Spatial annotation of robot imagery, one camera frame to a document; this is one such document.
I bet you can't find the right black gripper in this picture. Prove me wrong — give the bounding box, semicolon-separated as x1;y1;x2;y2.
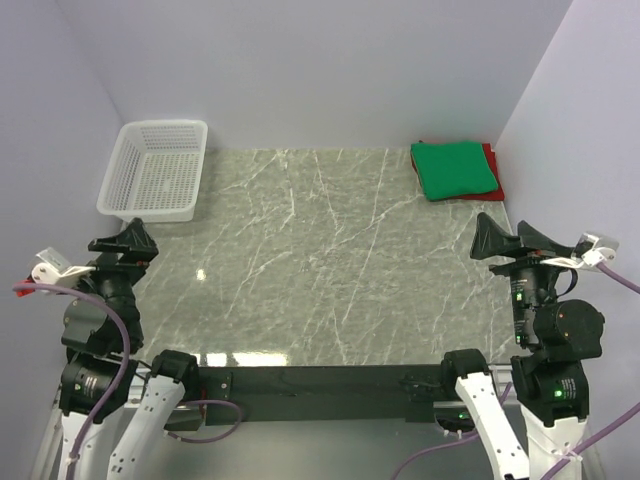
469;207;573;341

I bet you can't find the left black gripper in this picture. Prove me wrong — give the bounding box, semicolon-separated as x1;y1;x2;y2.
62;216;157;344

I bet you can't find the green t-shirt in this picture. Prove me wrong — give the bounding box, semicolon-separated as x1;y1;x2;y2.
410;140;501;202

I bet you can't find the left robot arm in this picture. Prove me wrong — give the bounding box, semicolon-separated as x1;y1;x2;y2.
27;218;200;479

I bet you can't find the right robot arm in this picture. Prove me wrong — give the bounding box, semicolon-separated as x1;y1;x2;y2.
438;213;618;479

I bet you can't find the folded red t-shirt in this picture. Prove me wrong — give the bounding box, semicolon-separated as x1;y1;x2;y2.
409;141;505;204

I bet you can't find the white plastic basket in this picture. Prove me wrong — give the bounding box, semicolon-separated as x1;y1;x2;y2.
96;119;208;223

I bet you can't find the black base beam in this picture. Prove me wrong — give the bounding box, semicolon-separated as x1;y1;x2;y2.
178;360;489;426

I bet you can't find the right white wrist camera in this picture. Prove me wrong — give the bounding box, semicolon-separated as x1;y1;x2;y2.
541;232;619;271

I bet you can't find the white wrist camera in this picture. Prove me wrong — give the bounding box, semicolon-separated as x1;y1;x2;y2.
541;232;619;271
24;247;95;288

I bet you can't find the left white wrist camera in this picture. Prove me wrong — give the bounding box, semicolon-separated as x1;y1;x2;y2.
24;247;95;288

